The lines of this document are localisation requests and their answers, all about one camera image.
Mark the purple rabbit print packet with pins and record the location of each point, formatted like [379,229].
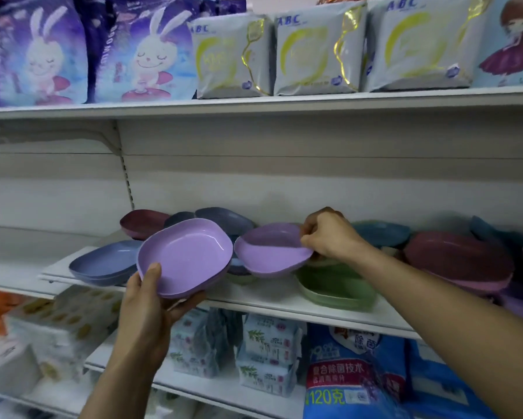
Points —
[38,52]
[148,50]

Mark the person's right thumb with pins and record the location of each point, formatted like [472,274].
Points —
[312,247]

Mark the person's left thumb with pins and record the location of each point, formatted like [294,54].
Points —
[151,277]

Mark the light green plastic plate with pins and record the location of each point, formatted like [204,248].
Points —
[338,287]

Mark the periwinkle blue plastic plate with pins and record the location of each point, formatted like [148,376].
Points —
[104,261]

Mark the dark blue plastic plate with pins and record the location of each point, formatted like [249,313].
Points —
[226,220]
[178,219]

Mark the dark teal plastic plate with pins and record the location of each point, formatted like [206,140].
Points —
[497,235]

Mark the light blue girl print packet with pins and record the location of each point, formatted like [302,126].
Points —
[510,41]

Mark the white wipes pack green leaves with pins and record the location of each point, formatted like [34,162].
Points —
[266,377]
[196,340]
[272,338]

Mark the person's left hand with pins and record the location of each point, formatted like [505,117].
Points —
[141,320]

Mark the person's right forearm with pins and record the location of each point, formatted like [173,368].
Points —
[445,318]

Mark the orange packet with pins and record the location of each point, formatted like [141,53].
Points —
[1,309]

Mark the plain white tissue pack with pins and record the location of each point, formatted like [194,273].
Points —
[6,370]

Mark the person's left forearm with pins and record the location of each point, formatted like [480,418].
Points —
[124,388]

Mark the person's right hand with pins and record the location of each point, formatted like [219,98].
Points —
[333,239]

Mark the grey packet yellow swirl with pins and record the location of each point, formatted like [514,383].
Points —
[318,50]
[423,43]
[231,56]

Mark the blue detergent bag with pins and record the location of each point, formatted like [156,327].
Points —
[445,388]
[349,375]

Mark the dusty pink plastic plate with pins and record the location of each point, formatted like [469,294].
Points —
[458,257]

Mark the light purple plastic plate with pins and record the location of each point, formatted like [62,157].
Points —
[185,255]
[272,255]

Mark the white slotted shelf upright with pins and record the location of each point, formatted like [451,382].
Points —
[124,170]

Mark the white tissue pack yellow print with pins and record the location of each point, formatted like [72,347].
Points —
[62,327]

